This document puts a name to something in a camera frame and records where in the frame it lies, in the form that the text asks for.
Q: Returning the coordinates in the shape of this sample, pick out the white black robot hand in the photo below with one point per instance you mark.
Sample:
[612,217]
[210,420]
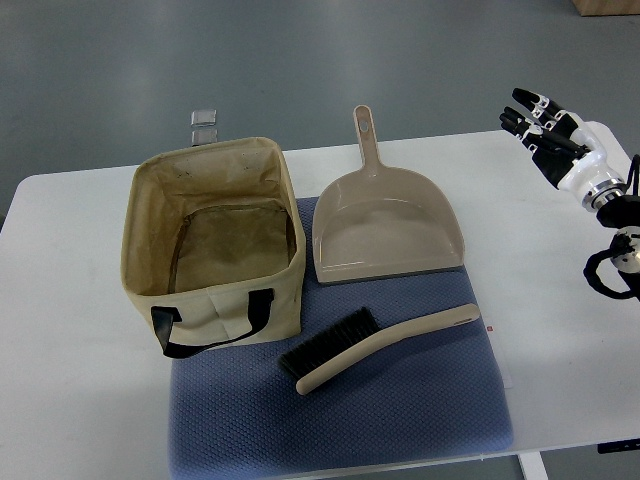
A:
[564,149]

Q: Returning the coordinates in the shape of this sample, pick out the beige hand broom black bristles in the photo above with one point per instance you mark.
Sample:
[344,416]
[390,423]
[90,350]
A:
[357,336]

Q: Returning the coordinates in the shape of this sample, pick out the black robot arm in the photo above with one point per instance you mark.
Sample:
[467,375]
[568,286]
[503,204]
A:
[622,214]

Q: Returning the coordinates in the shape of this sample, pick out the brown cardboard box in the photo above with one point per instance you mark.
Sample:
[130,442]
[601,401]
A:
[591,8]

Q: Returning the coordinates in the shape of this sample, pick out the beige plastic dustpan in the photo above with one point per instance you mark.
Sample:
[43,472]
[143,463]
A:
[381,221]

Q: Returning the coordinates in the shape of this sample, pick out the black table control box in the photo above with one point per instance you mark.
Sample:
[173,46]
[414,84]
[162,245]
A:
[618,446]

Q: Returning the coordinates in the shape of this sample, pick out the white table leg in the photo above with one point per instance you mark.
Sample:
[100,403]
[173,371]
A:
[532,466]

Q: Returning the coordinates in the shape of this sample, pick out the lower grey floor plate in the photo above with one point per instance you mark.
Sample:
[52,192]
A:
[204,136]

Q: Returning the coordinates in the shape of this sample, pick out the blue textured mat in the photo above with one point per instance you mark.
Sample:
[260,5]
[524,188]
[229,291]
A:
[235,414]

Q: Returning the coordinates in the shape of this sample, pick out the yellow fabric bag black handles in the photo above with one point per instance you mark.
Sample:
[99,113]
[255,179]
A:
[213,251]

